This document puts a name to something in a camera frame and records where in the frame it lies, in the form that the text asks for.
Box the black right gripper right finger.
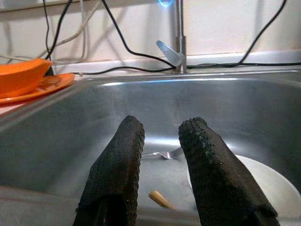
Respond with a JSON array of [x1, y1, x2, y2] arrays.
[[177, 116, 284, 226]]

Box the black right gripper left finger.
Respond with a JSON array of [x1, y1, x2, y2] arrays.
[[72, 114, 146, 226]]

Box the gold spoon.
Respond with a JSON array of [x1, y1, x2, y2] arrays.
[[148, 190, 178, 211]]

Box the silver fork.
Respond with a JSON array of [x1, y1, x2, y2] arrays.
[[142, 150, 183, 161]]

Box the white bowl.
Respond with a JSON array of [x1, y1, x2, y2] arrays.
[[187, 154, 301, 226]]

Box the stainless steel sink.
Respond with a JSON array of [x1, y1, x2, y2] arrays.
[[0, 68, 301, 226]]

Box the orange plate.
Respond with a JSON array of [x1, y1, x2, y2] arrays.
[[0, 73, 76, 106]]

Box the orange bowl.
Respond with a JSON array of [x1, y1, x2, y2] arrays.
[[0, 58, 53, 99]]

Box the steel sink faucet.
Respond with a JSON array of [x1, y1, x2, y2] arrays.
[[156, 0, 189, 73]]

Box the white cable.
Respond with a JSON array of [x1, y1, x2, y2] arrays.
[[0, 0, 102, 62], [79, 0, 91, 63]]

